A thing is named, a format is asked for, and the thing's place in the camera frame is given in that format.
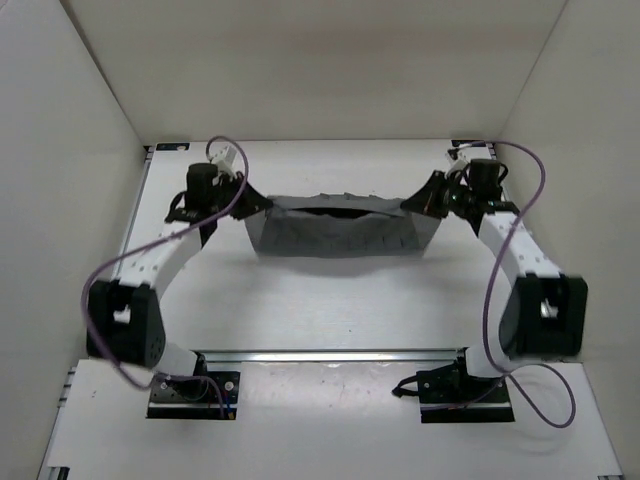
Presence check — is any blue corner label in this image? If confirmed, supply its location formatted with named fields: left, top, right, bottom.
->
left=451, top=139, right=490, bottom=149
left=155, top=142, right=190, bottom=151

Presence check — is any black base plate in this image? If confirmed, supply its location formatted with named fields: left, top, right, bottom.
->
left=146, top=367, right=241, bottom=421
left=391, top=364, right=515, bottom=424

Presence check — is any grey pleated skirt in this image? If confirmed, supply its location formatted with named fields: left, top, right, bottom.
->
left=244, top=193, right=441, bottom=259

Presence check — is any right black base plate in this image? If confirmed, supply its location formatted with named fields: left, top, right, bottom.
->
left=391, top=364, right=515, bottom=424

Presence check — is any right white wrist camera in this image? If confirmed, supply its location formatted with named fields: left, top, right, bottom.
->
left=446, top=144, right=471, bottom=176

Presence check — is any right blue corner label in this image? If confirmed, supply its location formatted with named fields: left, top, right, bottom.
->
left=451, top=139, right=490, bottom=149

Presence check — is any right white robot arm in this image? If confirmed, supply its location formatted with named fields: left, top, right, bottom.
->
left=401, top=159, right=588, bottom=401

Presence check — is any purple cable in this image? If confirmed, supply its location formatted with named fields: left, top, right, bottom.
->
left=449, top=140, right=577, bottom=429
left=80, top=135, right=250, bottom=419

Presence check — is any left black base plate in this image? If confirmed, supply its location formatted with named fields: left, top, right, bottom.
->
left=146, top=367, right=241, bottom=421

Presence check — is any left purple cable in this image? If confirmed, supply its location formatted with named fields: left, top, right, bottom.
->
left=80, top=135, right=250, bottom=419

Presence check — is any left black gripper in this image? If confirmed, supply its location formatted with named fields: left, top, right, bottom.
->
left=213, top=168, right=273, bottom=218

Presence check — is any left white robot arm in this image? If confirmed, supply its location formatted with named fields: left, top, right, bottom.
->
left=82, top=163, right=273, bottom=398

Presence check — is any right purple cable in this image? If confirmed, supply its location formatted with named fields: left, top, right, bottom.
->
left=449, top=140, right=577, bottom=429

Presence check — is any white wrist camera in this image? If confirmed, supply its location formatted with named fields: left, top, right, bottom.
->
left=207, top=146, right=237, bottom=176
left=446, top=144, right=471, bottom=176

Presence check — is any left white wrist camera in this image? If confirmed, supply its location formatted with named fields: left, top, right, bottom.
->
left=207, top=146, right=237, bottom=176

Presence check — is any left blue corner label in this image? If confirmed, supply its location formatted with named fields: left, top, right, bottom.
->
left=155, top=142, right=190, bottom=151

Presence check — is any aluminium front rail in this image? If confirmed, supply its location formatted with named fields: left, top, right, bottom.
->
left=203, top=349, right=459, bottom=363

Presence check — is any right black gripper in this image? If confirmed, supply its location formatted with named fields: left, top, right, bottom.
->
left=402, top=171, right=475, bottom=220

